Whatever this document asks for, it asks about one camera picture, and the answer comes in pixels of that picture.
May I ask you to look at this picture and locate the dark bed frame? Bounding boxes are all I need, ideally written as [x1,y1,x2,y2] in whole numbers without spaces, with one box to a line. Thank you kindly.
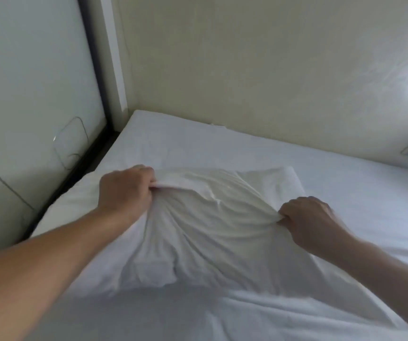
[21,128,121,242]

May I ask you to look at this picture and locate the person's right forearm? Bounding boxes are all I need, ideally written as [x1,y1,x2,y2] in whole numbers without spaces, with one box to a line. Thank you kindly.
[319,231,408,341]

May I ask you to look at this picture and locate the person's right hand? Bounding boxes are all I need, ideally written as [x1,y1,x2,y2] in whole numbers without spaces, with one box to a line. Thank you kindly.
[278,196,354,259]

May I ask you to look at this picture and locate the white bed sheet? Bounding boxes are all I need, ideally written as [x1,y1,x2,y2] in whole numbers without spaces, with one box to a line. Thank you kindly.
[30,110,408,341]

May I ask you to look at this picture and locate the person's left forearm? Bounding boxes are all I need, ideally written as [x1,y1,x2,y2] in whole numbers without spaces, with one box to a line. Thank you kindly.
[0,206,135,341]

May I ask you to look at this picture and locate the white pillow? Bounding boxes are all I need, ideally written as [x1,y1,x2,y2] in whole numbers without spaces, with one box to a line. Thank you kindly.
[113,166,318,293]

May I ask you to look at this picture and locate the person's left hand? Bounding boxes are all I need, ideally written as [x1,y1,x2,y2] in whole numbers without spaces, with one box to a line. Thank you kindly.
[97,165,158,224]

